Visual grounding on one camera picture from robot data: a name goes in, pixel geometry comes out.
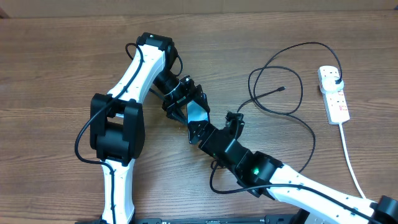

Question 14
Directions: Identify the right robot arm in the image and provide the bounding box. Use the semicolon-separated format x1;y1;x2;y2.
188;113;397;223

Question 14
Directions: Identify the Samsung Galaxy smartphone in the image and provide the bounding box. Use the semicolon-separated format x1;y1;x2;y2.
187;100;210;124

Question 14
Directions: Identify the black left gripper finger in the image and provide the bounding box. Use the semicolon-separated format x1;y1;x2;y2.
166;108;188;125
194;92;210;113

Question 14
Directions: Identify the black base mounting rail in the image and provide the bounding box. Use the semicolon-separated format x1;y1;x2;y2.
74;213;312;224

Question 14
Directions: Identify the black USB charging cable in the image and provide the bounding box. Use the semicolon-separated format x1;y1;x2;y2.
236;42;343;174

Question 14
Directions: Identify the white charger adapter plug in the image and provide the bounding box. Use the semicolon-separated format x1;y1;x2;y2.
320;77;345;94

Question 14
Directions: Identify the white power strip cord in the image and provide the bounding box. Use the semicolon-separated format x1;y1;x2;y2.
338;123;368;200

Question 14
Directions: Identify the white power strip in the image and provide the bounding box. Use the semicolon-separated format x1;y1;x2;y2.
317;65;350;124

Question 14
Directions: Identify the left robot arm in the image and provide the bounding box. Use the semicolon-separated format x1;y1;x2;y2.
90;32;210;223

